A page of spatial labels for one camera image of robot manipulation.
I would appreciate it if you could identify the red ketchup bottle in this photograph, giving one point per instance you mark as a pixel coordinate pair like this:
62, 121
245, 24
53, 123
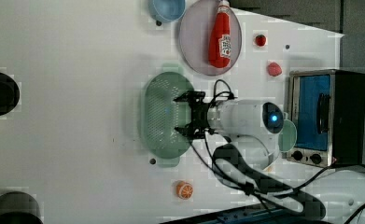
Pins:
220, 44

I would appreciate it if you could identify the orange half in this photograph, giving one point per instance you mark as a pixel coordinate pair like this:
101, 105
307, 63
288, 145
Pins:
184, 190

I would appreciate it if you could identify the grey round plate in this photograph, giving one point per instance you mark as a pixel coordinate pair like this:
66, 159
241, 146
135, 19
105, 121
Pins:
194, 37

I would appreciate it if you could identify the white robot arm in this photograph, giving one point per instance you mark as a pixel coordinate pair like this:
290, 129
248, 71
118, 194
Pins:
252, 129

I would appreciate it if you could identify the black round base lower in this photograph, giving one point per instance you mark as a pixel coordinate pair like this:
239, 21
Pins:
19, 208

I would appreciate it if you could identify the red strawberry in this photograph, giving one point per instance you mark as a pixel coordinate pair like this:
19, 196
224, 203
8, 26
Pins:
260, 40

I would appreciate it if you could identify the pink strawberry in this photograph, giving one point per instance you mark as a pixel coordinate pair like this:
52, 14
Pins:
274, 69

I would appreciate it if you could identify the mint green mug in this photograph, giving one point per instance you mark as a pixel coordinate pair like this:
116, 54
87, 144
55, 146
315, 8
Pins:
288, 136

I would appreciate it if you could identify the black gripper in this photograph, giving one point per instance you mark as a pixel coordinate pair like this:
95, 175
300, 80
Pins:
199, 109

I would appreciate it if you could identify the toaster oven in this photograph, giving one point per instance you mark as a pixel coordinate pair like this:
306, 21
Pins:
328, 109

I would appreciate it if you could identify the blue bowl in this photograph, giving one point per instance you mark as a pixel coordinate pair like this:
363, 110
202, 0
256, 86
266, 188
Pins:
166, 11

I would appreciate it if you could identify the green plastic strainer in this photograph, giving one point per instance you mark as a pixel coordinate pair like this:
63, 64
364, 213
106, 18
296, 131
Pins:
160, 114

